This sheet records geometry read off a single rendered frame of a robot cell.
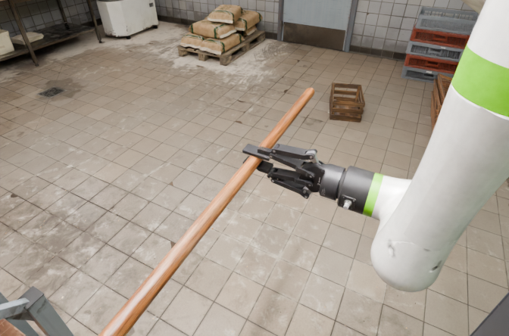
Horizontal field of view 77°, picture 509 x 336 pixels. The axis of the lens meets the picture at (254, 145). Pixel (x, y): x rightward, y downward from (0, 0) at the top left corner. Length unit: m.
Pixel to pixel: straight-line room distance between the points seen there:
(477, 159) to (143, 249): 1.95
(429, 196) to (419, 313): 1.59
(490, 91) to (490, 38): 0.05
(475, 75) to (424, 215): 0.20
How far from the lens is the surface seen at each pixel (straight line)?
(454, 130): 0.43
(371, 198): 0.67
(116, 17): 5.67
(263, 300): 1.89
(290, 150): 0.70
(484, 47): 0.40
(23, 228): 2.63
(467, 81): 0.41
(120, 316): 0.55
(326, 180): 0.69
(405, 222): 0.53
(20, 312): 0.96
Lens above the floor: 1.68
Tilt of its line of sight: 36 degrees down
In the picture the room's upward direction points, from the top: straight up
